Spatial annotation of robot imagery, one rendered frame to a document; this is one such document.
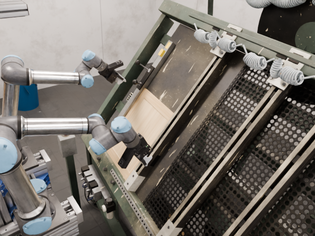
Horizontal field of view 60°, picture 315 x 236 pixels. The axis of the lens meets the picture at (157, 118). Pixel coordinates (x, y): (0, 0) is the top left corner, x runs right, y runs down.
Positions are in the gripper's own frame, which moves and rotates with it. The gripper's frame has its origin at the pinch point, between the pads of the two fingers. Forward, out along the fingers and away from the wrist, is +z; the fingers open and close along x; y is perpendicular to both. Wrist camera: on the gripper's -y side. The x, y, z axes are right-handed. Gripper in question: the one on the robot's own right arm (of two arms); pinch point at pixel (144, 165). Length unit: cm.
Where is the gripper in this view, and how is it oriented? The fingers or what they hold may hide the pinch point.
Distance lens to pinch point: 141.5
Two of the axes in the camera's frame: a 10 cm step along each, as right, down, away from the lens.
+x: -6.0, -4.8, 6.4
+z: 3.1, 6.0, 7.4
